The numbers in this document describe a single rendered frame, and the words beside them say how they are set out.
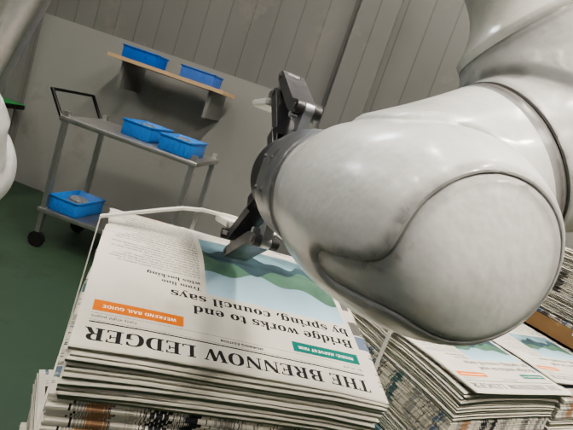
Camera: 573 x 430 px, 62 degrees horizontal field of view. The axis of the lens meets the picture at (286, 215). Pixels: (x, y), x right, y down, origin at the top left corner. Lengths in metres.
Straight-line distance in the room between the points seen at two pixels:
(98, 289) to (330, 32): 3.89
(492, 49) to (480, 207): 0.15
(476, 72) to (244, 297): 0.30
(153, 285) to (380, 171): 0.30
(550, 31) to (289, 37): 3.99
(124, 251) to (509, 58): 0.37
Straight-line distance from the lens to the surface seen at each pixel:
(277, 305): 0.50
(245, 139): 4.22
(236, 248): 0.47
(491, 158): 0.20
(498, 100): 0.27
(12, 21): 0.65
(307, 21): 4.26
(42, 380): 0.94
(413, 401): 0.91
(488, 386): 0.89
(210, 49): 4.42
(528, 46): 0.30
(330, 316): 0.53
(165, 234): 0.58
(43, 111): 5.13
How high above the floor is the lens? 1.36
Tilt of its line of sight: 10 degrees down
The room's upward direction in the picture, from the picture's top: 19 degrees clockwise
